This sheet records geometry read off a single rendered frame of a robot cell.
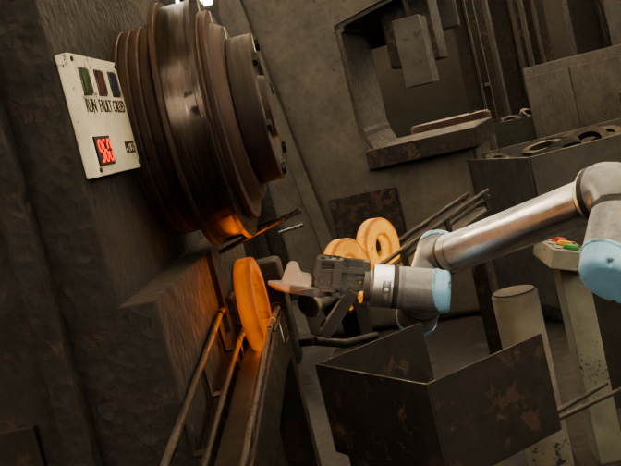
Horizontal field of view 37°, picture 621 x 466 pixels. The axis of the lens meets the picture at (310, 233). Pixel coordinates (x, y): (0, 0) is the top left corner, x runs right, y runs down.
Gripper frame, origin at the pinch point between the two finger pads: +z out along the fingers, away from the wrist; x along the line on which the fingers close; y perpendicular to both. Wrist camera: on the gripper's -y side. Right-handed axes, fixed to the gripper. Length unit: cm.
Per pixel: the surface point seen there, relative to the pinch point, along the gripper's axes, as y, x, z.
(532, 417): -1, 70, -41
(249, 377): -11.2, 29.8, 0.8
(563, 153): 28, -183, -97
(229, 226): 14.8, 23.7, 7.1
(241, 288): 3.0, 21.0, 4.4
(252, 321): -2.7, 22.1, 1.8
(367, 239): 6.5, -37.2, -19.5
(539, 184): 16, -180, -89
